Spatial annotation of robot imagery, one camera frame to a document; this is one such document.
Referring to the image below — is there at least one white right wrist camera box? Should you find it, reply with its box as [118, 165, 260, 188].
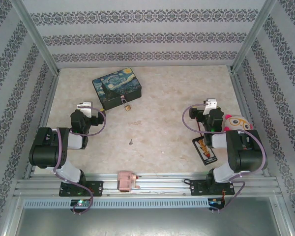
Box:
[203, 98, 218, 116]

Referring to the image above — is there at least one starry night tin box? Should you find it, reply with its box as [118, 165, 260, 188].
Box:
[92, 67, 143, 111]

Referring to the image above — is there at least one plush toy with glasses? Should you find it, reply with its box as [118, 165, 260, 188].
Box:
[222, 114, 255, 133]

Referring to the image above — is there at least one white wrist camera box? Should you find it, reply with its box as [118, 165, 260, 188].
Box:
[203, 98, 218, 116]
[76, 101, 93, 118]

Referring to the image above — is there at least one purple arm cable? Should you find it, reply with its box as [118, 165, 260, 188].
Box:
[182, 103, 267, 213]
[53, 106, 107, 216]

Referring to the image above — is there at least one pink pencil sharpener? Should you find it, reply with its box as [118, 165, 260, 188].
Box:
[117, 170, 140, 193]

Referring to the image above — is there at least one left circuit board with LED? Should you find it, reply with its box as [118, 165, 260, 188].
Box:
[70, 199, 92, 207]

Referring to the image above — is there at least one aluminium front rail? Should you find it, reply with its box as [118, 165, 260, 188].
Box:
[13, 173, 283, 198]

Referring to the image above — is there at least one black card with red print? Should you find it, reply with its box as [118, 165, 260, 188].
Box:
[191, 136, 218, 166]

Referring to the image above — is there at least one grey slotted cable duct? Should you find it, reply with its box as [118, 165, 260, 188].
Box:
[23, 198, 210, 209]

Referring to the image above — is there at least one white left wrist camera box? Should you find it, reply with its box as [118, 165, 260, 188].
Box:
[76, 101, 93, 118]

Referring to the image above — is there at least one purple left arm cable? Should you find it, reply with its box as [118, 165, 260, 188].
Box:
[53, 106, 107, 216]

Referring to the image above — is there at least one aluminium frame post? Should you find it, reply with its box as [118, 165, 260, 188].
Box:
[229, 0, 278, 72]
[9, 0, 62, 74]

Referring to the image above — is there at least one small brass padlock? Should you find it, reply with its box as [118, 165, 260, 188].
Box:
[121, 95, 133, 112]

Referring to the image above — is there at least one aluminium side rail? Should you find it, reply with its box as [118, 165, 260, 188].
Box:
[230, 70, 271, 177]
[24, 73, 61, 179]

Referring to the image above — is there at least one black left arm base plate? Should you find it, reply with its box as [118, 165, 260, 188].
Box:
[59, 180, 104, 198]

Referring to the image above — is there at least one grey metal panel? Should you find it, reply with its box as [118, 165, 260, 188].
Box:
[14, 208, 290, 236]

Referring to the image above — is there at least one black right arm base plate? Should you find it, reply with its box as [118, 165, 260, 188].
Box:
[190, 178, 236, 197]

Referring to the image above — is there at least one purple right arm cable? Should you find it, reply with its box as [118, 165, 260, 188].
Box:
[182, 103, 267, 213]

